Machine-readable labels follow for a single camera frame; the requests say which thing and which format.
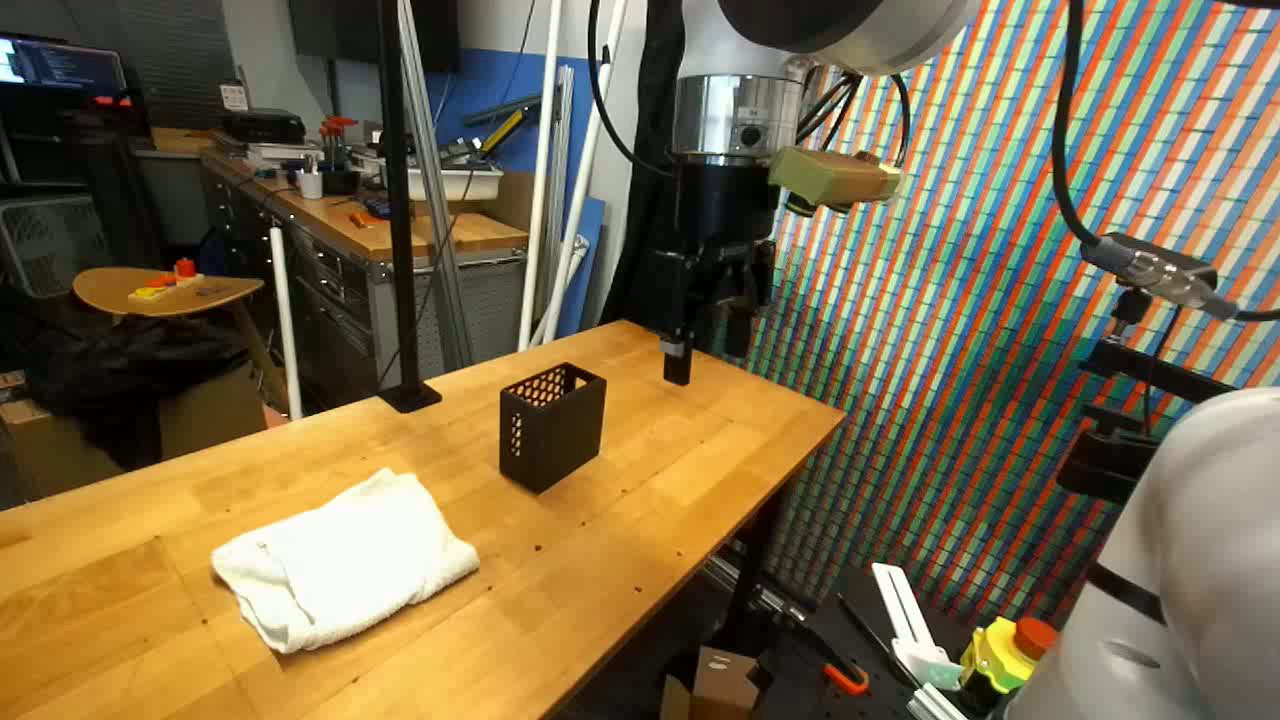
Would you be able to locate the black case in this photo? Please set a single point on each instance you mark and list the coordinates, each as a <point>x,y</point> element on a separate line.
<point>262,124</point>

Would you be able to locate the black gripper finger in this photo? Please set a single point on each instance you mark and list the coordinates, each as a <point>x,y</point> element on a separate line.
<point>746,302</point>
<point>683,347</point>

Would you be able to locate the grey aluminium pole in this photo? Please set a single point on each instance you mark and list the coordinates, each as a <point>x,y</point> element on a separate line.
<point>445,253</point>

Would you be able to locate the white storage bin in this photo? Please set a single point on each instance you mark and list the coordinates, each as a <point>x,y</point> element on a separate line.
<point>467,184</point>

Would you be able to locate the black pole stand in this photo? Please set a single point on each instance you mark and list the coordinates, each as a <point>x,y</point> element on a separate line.
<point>399,202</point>

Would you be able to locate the black bag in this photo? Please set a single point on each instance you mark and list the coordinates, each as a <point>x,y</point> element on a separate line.
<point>121,372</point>

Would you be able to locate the thin white tube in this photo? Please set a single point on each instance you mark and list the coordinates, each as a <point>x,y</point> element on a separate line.
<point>284,332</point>

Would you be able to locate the black perforated box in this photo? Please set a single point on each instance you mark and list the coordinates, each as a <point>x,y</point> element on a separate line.
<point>554,432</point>

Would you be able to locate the orange yellow toy pieces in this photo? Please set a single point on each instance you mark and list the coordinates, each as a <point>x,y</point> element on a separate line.
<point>166,284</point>

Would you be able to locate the small cardboard box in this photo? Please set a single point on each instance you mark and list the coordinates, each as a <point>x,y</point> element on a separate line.
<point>720,681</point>

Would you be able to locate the black camera on stand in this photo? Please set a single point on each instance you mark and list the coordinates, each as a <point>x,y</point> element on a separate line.
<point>1106,463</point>

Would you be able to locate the black curtain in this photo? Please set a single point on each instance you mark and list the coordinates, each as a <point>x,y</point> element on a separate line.
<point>644,224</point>

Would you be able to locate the black table leg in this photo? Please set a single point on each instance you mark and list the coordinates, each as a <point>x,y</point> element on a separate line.
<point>752,574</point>

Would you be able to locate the striped multicolour backdrop panel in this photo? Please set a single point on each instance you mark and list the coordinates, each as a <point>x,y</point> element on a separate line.
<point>962,332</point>

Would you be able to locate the wooden workbench with drawers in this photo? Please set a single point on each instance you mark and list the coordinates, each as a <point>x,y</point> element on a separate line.
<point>323,214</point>

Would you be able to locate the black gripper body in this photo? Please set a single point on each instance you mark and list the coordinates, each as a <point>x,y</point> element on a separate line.
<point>727,204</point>

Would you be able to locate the red tool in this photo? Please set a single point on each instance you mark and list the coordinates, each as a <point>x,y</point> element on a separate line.
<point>338,124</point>

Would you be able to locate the yellow-green orange wrist camera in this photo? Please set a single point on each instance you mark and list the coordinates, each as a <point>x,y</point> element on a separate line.
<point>834,177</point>

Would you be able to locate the white plastic rail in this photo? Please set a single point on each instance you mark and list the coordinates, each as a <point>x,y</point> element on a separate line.
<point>901,615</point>

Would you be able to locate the computer monitor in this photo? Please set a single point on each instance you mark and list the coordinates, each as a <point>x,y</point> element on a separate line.
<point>63,67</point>

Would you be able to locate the small white bottle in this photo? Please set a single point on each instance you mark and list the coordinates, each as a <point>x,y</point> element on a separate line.
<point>311,182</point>

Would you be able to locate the white terry towel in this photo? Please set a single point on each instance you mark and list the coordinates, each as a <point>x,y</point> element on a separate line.
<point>345,562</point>

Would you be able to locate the yellow black power tool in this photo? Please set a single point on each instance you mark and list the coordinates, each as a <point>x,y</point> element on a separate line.
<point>504,124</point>

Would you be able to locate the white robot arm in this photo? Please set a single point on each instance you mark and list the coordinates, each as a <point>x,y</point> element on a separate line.
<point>1201,562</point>

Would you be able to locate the white pole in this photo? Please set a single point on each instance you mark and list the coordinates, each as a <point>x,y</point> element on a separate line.
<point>540,174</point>
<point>577,202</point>

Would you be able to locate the round wooden stool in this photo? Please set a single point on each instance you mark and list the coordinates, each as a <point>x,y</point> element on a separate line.
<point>102,284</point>

